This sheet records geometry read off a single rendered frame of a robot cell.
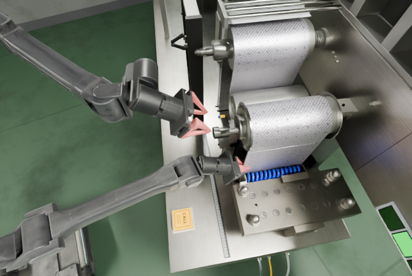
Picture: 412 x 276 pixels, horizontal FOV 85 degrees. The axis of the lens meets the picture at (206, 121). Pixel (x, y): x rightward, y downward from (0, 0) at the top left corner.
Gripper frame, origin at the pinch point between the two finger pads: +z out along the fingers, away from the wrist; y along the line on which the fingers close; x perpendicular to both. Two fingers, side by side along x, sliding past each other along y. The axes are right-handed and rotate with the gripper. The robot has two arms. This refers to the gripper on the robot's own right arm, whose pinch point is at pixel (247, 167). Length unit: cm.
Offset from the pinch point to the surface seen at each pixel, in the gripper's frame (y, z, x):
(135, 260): 14, -6, -125
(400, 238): 28.6, 20.8, 24.3
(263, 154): 0.2, -2.0, 10.9
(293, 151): 0.3, 7.7, 14.8
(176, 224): 11.5, -17.0, -25.9
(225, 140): -8.6, -8.9, 2.8
